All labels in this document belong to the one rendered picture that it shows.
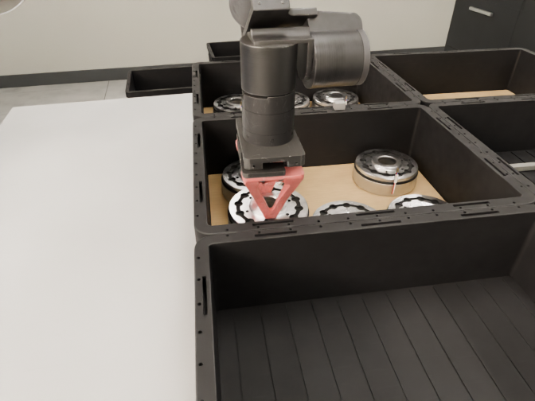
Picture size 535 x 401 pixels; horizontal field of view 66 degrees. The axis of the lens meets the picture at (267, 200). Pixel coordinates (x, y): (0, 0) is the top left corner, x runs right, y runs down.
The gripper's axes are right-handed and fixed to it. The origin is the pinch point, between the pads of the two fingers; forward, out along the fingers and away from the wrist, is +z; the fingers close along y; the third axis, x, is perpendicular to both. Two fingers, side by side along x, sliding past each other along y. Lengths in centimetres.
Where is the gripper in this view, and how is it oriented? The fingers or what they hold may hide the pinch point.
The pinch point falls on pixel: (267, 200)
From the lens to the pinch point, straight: 52.0
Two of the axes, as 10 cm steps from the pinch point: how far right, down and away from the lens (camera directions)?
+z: -0.1, 8.1, 5.8
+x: -9.9, 0.8, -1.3
